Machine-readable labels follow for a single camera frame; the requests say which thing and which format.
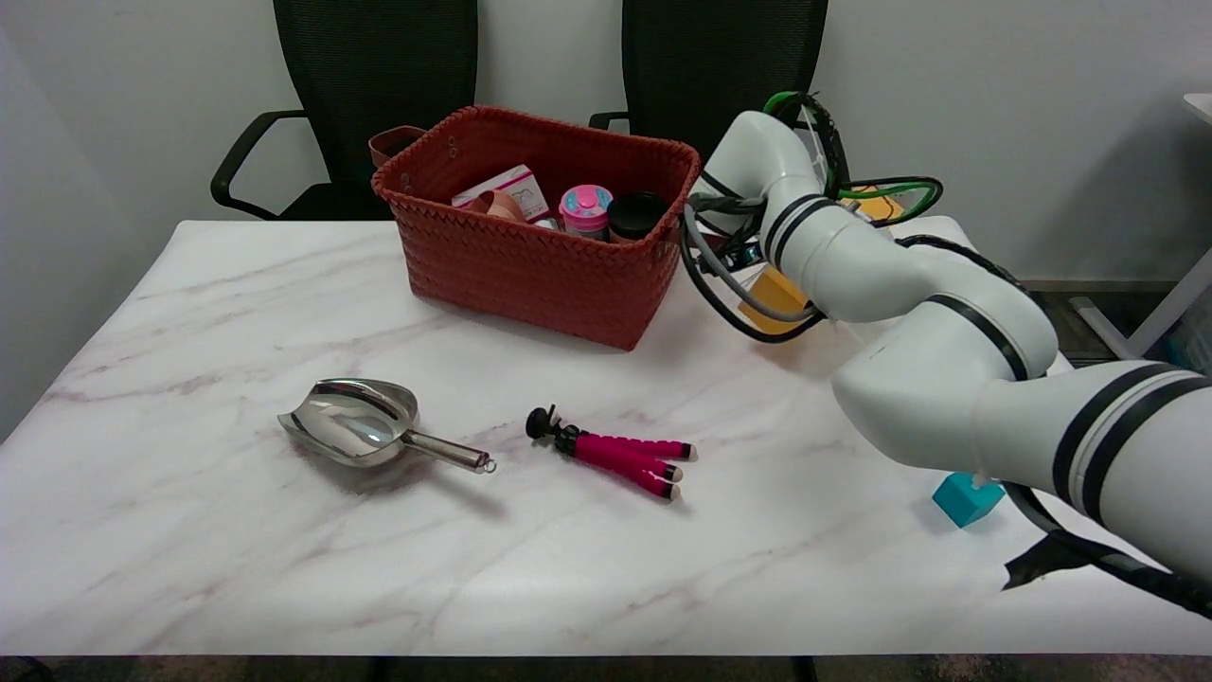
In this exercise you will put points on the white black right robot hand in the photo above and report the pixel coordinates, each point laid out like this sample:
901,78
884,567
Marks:
734,254

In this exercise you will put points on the yellow rectangular box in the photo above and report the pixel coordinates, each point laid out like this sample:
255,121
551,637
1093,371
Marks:
772,294

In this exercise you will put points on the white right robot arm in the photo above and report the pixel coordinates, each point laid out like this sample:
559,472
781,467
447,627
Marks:
947,360

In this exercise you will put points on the pink white carton box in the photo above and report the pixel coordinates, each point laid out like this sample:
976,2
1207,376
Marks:
519,183

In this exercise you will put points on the black lidded jar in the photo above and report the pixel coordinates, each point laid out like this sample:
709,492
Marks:
634,213

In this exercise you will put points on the pink lidded container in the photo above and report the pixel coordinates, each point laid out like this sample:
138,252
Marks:
585,204

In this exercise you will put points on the black mesh office chair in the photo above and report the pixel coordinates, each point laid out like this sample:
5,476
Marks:
379,76
682,66

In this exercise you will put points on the red woven basket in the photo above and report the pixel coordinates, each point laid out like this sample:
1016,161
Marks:
530,265

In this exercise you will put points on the pink flexible mini tripod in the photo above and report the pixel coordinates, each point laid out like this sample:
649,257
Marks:
615,455

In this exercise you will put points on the peach plastic cup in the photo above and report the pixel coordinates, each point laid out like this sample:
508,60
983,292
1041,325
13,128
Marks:
497,205

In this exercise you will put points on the teal cube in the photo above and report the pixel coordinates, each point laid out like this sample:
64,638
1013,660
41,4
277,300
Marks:
964,502

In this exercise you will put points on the silver metal scoop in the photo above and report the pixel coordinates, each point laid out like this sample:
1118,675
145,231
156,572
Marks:
355,421

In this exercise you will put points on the white desk frame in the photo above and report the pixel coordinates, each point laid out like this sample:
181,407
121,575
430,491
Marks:
1169,313

